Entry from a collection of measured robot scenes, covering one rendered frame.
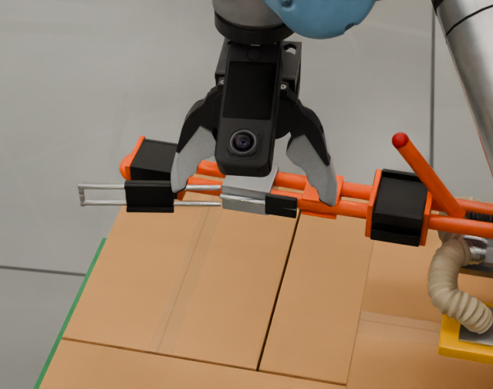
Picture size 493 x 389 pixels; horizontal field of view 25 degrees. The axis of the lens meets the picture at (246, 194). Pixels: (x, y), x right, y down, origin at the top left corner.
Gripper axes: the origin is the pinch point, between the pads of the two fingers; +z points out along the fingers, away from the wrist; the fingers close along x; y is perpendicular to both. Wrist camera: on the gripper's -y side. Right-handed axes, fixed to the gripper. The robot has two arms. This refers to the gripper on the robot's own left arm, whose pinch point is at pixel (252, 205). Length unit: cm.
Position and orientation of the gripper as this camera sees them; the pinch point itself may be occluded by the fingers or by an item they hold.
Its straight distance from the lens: 105.2
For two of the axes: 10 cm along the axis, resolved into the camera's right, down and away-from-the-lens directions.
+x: -9.9, -0.9, 1.0
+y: 1.3, -6.4, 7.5
